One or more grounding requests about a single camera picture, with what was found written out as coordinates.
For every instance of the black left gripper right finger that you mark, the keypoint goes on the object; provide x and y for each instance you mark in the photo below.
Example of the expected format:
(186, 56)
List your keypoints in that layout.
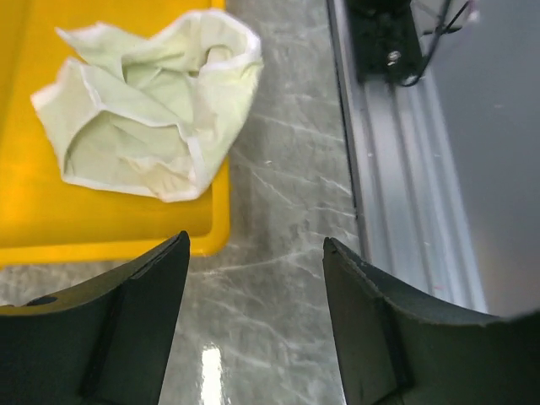
(398, 345)

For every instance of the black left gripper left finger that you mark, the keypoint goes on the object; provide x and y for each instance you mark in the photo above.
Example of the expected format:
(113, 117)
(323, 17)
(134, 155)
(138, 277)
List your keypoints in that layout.
(104, 341)

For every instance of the pale green white underwear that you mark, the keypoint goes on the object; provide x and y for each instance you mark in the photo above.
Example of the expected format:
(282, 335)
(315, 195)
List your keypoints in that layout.
(152, 117)

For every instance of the yellow plastic tray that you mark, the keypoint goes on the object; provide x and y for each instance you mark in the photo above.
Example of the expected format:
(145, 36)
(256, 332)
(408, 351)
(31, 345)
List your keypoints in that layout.
(44, 219)

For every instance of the aluminium rail frame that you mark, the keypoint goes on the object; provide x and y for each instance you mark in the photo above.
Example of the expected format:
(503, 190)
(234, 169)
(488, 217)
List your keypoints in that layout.
(412, 222)

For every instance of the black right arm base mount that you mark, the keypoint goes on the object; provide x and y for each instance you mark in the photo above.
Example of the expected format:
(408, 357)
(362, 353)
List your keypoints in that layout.
(386, 42)

